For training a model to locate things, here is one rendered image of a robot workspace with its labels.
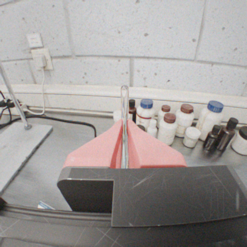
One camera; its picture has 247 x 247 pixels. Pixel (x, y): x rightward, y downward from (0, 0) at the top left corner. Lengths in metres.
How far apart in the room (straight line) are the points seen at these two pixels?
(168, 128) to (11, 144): 0.53
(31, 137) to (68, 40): 0.38
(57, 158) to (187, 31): 0.57
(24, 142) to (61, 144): 0.13
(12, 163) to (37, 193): 0.14
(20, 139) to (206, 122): 0.64
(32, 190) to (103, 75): 0.45
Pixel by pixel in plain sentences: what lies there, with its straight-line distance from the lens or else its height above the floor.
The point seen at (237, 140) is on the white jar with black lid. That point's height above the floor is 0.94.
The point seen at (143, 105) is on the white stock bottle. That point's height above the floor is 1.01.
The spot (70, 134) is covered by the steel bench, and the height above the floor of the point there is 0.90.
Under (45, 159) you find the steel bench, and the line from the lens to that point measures 0.48.
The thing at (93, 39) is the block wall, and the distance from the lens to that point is 0.56.
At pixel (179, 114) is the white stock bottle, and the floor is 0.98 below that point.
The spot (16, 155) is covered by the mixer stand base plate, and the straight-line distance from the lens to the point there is 0.54.
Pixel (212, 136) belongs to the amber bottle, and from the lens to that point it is 0.48.
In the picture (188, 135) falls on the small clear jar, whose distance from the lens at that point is 0.46.
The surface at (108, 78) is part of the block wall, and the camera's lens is 0.57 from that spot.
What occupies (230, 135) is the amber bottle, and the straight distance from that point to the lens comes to 0.50.
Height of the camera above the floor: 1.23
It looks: 37 degrees down
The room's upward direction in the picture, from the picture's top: 1 degrees counter-clockwise
